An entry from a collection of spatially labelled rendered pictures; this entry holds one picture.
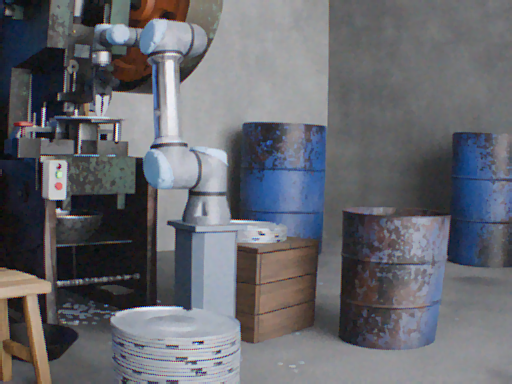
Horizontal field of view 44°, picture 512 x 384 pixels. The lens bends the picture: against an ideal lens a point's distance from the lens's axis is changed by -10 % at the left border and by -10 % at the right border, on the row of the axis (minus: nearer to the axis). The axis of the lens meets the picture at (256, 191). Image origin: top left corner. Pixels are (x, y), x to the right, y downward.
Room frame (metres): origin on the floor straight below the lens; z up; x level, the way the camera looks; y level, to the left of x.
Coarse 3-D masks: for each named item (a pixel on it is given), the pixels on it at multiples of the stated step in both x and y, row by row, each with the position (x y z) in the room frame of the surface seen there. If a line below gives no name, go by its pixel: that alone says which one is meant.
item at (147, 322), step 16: (112, 320) 1.43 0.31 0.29; (128, 320) 1.45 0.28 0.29; (144, 320) 1.46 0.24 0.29; (160, 320) 1.45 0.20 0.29; (176, 320) 1.46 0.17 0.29; (192, 320) 1.47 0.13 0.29; (208, 320) 1.50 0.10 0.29; (224, 320) 1.51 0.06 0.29; (144, 336) 1.31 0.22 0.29; (160, 336) 1.33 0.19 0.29; (176, 336) 1.34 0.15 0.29; (192, 336) 1.35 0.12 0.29; (208, 336) 1.35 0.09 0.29; (224, 336) 1.36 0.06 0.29
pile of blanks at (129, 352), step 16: (112, 336) 1.40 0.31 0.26; (128, 336) 1.33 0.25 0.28; (112, 352) 1.41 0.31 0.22; (128, 352) 1.34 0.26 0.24; (144, 352) 1.31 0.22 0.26; (160, 352) 1.30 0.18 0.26; (176, 352) 1.30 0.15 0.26; (192, 352) 1.31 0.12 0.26; (208, 352) 1.34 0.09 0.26; (224, 352) 1.38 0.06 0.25; (112, 368) 1.40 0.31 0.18; (128, 368) 1.35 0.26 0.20; (144, 368) 1.31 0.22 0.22; (160, 368) 1.30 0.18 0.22; (176, 368) 1.30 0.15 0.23; (192, 368) 1.32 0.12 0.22; (208, 368) 1.33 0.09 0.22; (224, 368) 1.36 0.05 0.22
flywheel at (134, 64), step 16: (144, 0) 2.85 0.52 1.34; (160, 0) 2.83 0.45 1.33; (176, 0) 2.76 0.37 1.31; (144, 16) 2.87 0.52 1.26; (160, 16) 2.85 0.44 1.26; (176, 16) 2.73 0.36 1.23; (128, 48) 2.97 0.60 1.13; (128, 64) 2.96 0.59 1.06; (144, 64) 2.83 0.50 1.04; (128, 80) 2.90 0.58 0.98; (144, 80) 2.88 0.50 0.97
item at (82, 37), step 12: (72, 36) 2.55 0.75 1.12; (84, 36) 2.59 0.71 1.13; (72, 48) 2.55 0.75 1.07; (84, 48) 2.59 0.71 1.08; (72, 60) 2.54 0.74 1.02; (84, 60) 2.60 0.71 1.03; (60, 72) 2.55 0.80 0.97; (72, 72) 2.53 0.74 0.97; (84, 72) 2.57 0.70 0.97; (60, 84) 2.55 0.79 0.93; (72, 84) 2.53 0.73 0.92; (84, 84) 2.57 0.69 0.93
